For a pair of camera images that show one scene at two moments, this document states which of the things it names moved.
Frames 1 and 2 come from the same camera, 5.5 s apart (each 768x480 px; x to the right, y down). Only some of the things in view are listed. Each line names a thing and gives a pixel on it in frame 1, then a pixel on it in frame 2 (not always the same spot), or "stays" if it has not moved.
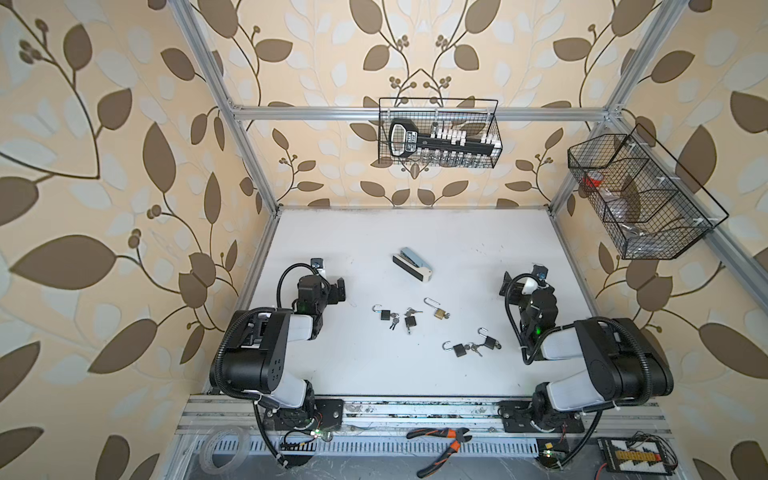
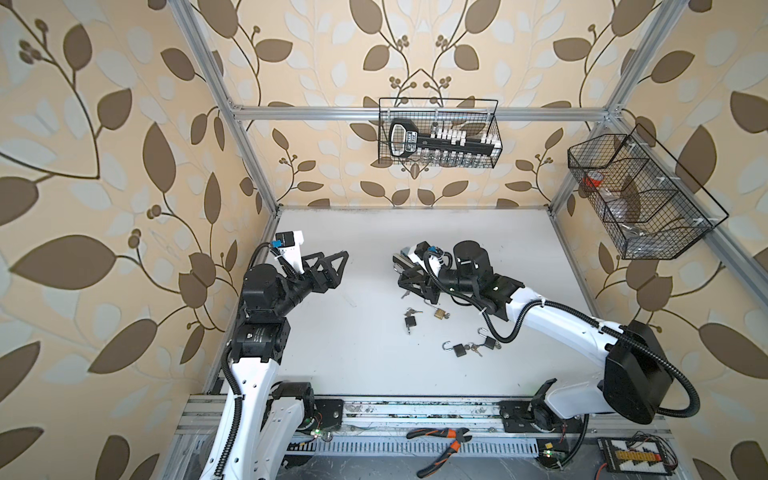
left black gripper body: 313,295 → 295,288
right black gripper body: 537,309 → 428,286
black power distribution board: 639,453 stays
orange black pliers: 457,434 stays
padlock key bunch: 411,311 stays
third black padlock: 459,349 stays
